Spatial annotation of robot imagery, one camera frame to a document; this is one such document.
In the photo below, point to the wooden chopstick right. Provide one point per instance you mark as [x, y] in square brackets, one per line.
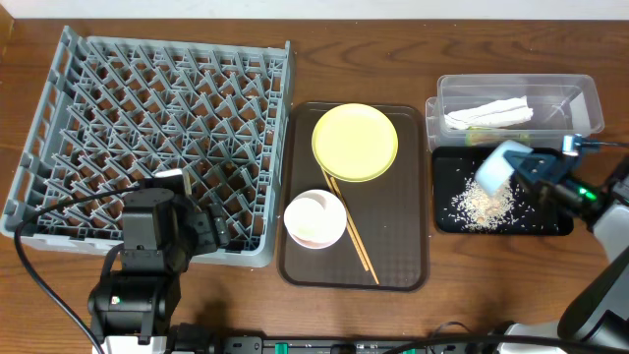
[354, 234]

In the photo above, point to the yellow round plate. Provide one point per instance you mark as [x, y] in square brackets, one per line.
[354, 142]

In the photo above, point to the brown plastic serving tray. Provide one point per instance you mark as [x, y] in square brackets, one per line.
[391, 213]

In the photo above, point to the white bowl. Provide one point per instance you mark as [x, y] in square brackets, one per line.
[315, 219]

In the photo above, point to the clear plastic waste bin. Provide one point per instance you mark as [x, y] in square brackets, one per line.
[564, 104]

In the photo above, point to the white napkin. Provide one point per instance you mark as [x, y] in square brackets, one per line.
[497, 114]

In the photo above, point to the yellow green wrapper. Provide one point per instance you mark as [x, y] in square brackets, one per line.
[482, 136]

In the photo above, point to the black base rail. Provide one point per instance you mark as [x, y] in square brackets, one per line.
[344, 345]

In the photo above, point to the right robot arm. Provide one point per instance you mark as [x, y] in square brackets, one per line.
[599, 314]

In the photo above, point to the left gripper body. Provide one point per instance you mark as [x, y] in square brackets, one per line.
[207, 232]

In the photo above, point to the grey plastic dishwasher rack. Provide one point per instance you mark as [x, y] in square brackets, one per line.
[116, 110]

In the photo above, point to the spilled rice pile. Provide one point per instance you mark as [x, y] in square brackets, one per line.
[478, 211]

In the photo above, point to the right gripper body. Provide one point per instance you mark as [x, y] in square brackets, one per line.
[569, 193]

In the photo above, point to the light blue bowl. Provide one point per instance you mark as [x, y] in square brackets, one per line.
[496, 170]

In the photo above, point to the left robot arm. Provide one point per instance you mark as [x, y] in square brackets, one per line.
[139, 289]

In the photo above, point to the black waste tray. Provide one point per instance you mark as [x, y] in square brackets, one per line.
[451, 166]

